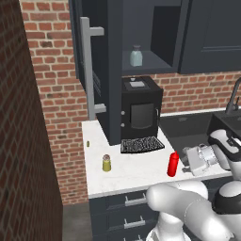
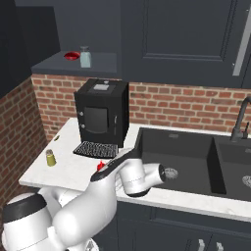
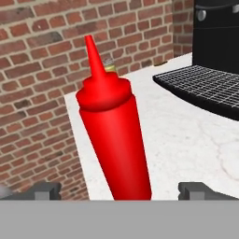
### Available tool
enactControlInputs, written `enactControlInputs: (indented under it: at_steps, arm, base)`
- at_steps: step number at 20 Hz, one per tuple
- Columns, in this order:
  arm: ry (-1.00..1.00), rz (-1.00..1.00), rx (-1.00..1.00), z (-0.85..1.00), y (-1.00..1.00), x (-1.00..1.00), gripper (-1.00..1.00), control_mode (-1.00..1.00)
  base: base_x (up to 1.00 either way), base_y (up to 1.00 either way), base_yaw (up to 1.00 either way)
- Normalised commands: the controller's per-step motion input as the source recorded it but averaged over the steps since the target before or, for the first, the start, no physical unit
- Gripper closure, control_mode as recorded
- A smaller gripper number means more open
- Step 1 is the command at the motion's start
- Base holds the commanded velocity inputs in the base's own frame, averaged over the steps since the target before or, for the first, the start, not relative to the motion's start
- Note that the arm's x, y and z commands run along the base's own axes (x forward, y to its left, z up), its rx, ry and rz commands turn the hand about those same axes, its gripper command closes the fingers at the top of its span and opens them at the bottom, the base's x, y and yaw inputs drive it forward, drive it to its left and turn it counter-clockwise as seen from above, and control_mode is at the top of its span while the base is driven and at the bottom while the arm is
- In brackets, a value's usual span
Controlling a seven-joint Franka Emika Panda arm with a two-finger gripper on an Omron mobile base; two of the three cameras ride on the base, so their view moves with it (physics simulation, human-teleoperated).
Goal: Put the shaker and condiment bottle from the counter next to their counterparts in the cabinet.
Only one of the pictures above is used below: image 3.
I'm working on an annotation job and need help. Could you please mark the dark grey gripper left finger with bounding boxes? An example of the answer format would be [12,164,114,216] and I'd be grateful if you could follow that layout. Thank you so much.
[0,181,63,201]

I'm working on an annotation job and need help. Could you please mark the black coffee machine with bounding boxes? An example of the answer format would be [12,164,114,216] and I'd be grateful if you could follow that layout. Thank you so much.
[152,0,239,121]

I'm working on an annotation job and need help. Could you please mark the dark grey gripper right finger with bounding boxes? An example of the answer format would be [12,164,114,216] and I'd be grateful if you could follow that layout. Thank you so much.
[177,181,239,201]

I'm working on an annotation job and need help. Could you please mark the red squeeze condiment bottle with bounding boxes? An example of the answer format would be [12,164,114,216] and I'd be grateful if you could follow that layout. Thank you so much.
[75,35,153,201]

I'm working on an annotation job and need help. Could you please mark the yellow shaker with silver cap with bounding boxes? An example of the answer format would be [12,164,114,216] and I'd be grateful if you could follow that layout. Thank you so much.
[103,57,119,76]

